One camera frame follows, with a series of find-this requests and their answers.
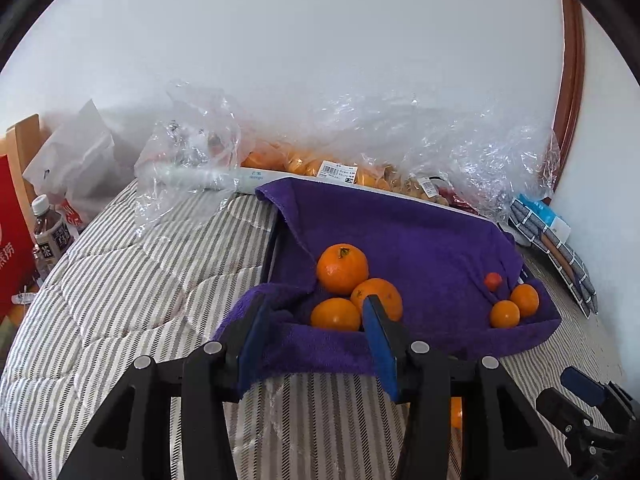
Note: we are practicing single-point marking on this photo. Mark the blue white tissue pack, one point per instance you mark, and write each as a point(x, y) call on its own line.
point(555, 222)

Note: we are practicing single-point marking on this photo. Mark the red packet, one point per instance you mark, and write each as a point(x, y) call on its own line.
point(460, 200)

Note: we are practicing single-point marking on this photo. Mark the large orange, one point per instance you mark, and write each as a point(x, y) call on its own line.
point(385, 295)
point(342, 269)
point(335, 314)

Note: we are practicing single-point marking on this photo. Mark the crumpled clear plastic bag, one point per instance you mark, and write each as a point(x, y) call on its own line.
point(190, 135)

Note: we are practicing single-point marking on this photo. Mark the clear bag of longans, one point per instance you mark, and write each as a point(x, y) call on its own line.
point(410, 187)

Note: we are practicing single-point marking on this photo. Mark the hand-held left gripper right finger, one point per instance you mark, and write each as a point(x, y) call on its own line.
point(380, 350)

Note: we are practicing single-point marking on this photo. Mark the small orange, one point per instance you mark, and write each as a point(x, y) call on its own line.
point(456, 412)
point(525, 300)
point(505, 314)

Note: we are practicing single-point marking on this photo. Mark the folded grey checked cloth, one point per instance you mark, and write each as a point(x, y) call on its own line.
point(570, 265)

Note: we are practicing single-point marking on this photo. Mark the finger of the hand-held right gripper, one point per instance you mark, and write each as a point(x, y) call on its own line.
point(560, 407)
point(580, 382)

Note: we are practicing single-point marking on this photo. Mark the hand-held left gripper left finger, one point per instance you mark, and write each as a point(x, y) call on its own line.
point(250, 350)

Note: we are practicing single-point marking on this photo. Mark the small red tomato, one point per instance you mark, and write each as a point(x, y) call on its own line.
point(493, 281)

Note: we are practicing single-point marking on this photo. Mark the plastic drink bottle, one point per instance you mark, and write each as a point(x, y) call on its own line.
point(50, 235)

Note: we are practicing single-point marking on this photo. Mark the brown cardboard box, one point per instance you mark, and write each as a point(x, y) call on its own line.
point(25, 135)

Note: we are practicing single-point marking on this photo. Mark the white plastic bag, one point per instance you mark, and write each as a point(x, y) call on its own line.
point(85, 160)

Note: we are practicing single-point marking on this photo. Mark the large crumpled clear plastic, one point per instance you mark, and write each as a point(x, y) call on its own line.
point(450, 140)

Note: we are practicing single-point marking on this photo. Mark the red box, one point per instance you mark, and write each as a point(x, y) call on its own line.
point(12, 250)

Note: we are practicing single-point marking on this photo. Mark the clear bag of oranges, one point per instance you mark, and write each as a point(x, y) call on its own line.
point(295, 162)

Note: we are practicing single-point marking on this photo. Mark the purple towel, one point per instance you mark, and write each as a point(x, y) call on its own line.
point(425, 250)

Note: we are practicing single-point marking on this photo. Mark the brown wooden door frame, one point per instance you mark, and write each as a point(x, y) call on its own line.
point(570, 85)

